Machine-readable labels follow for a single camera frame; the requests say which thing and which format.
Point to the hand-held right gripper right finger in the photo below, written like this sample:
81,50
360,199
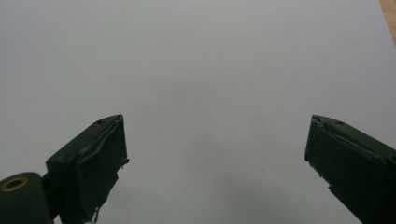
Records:
355,174

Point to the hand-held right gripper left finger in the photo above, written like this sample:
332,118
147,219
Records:
90,168

